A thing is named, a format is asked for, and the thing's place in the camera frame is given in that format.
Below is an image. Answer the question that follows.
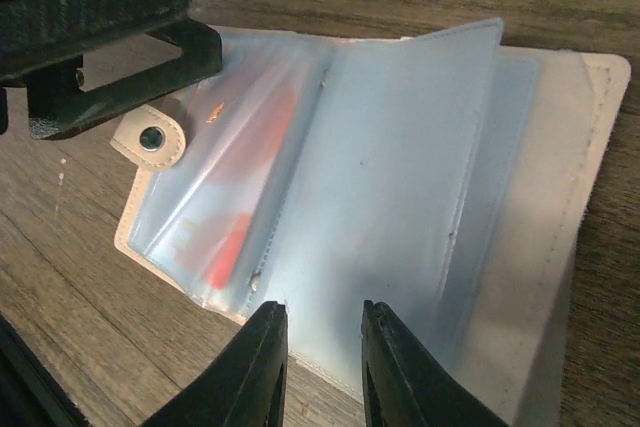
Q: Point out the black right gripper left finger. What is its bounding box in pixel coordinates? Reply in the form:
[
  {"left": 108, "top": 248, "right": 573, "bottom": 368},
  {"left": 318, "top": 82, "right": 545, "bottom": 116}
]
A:
[{"left": 144, "top": 301, "right": 288, "bottom": 426}]

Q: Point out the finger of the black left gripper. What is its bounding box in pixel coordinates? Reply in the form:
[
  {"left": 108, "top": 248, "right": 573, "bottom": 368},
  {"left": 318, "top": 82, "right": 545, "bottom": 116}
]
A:
[
  {"left": 1, "top": 16, "right": 222, "bottom": 140},
  {"left": 1, "top": 0, "right": 190, "bottom": 77}
]

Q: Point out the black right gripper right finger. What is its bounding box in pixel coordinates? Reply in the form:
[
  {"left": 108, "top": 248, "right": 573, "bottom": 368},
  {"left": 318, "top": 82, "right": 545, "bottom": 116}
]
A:
[{"left": 361, "top": 300, "right": 506, "bottom": 426}]

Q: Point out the beige leather card holder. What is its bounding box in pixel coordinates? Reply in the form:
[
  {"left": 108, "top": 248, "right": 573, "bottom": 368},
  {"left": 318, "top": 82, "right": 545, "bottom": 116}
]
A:
[{"left": 111, "top": 19, "right": 631, "bottom": 426}]

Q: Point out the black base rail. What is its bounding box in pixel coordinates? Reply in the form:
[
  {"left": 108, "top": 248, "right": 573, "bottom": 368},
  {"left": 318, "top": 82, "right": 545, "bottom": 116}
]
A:
[{"left": 1, "top": 317, "right": 90, "bottom": 427}]

